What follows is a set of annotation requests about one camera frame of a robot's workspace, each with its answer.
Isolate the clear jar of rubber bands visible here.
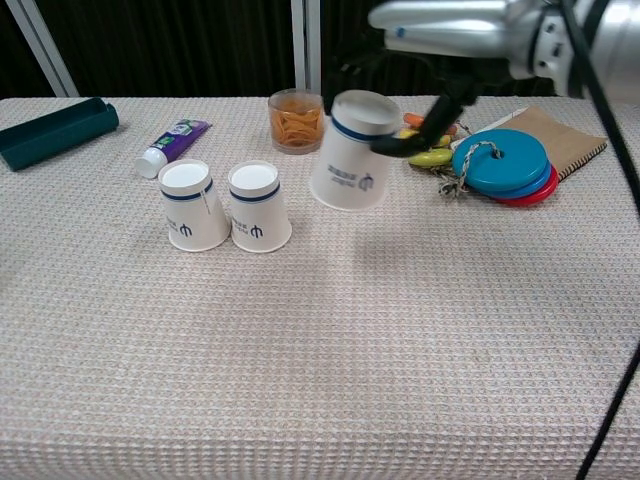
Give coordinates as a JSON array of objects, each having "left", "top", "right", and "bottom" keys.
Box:
[{"left": 267, "top": 88, "right": 327, "bottom": 155}]

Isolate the teal plastic tray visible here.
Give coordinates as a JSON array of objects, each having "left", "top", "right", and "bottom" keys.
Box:
[{"left": 0, "top": 96, "right": 121, "bottom": 173}]

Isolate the large red disc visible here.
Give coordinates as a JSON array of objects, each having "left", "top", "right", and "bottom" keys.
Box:
[{"left": 492, "top": 166, "right": 560, "bottom": 208}]

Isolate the large dark blue disc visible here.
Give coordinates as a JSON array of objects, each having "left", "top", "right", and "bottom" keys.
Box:
[{"left": 492, "top": 158, "right": 557, "bottom": 199}]

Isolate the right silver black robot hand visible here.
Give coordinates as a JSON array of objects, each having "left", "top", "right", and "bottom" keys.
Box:
[{"left": 323, "top": 0, "right": 522, "bottom": 159}]

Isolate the white partition post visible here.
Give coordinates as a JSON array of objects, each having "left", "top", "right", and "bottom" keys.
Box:
[
  {"left": 290, "top": 0, "right": 322, "bottom": 97},
  {"left": 8, "top": 0, "right": 80, "bottom": 99}
]

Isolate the beige woven tablecloth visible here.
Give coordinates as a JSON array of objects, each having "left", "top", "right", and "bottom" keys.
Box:
[{"left": 0, "top": 94, "right": 640, "bottom": 480}]

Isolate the small green disc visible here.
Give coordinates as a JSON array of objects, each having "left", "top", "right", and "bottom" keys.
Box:
[{"left": 408, "top": 147, "right": 454, "bottom": 168}]

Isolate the large light blue disc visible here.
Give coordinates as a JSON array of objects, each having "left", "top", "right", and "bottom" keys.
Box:
[{"left": 451, "top": 128, "right": 551, "bottom": 193}]

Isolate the brown kraft notebook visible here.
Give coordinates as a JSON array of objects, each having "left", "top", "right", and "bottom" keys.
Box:
[{"left": 492, "top": 105, "right": 610, "bottom": 182}]

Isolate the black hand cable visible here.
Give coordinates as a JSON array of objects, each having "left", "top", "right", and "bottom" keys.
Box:
[{"left": 558, "top": 0, "right": 640, "bottom": 480}]

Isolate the white paper cup blue logo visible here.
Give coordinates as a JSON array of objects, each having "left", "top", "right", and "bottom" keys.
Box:
[
  {"left": 227, "top": 161, "right": 294, "bottom": 254},
  {"left": 158, "top": 159, "right": 233, "bottom": 253},
  {"left": 309, "top": 89, "right": 404, "bottom": 212}
]

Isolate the purple toothpaste tube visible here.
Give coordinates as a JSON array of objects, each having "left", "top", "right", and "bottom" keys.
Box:
[{"left": 135, "top": 118, "right": 214, "bottom": 181}]

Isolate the twisted twine string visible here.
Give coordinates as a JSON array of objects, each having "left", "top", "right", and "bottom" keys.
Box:
[{"left": 437, "top": 140, "right": 504, "bottom": 200}]

